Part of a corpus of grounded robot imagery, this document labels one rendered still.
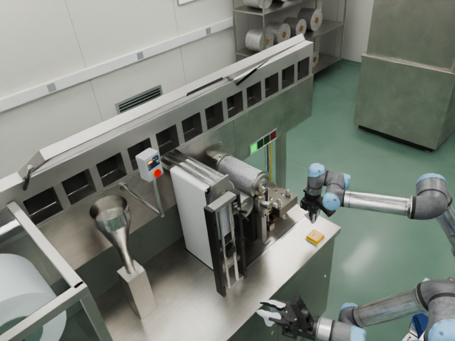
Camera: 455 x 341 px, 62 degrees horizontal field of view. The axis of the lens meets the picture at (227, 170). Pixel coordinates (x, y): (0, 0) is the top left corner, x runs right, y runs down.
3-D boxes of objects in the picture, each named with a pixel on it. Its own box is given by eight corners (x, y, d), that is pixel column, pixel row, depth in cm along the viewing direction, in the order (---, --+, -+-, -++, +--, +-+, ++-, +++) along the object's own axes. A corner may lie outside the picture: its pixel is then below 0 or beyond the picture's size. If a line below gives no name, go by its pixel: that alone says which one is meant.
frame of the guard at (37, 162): (47, 178, 96) (32, 153, 95) (23, 191, 142) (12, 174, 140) (312, 48, 157) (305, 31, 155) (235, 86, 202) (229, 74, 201)
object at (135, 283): (140, 327, 170) (105, 237, 137) (123, 308, 179) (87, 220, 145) (164, 306, 178) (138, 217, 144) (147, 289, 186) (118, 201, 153)
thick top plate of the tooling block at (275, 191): (279, 218, 209) (279, 210, 206) (228, 189, 233) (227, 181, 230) (297, 203, 218) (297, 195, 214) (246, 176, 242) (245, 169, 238)
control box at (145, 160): (153, 184, 137) (147, 161, 131) (141, 178, 141) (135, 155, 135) (166, 174, 141) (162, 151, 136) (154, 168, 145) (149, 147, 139)
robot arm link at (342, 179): (346, 198, 173) (321, 193, 177) (349, 184, 182) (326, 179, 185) (348, 185, 169) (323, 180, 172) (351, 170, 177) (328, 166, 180)
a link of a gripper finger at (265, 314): (254, 326, 135) (280, 331, 133) (254, 314, 132) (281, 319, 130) (256, 319, 137) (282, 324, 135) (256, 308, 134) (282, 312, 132)
